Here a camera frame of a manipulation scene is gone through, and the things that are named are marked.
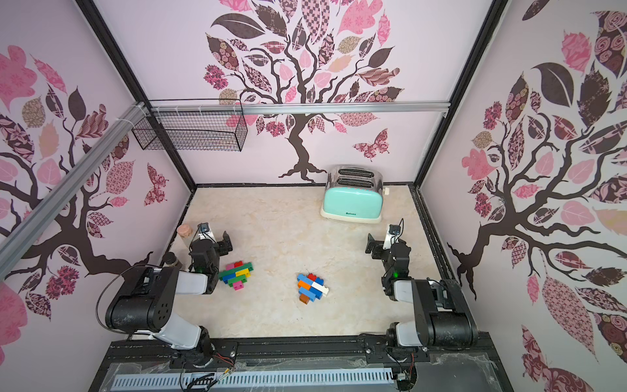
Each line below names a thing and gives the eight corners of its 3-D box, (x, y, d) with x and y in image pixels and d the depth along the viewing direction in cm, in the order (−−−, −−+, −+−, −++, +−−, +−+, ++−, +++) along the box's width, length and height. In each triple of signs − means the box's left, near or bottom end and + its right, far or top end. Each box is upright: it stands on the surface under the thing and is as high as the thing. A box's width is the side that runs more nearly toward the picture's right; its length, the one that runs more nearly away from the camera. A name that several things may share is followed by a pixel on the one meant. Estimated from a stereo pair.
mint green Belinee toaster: (322, 224, 108) (322, 196, 94) (321, 194, 120) (322, 165, 106) (378, 224, 108) (388, 196, 94) (373, 194, 120) (380, 165, 106)
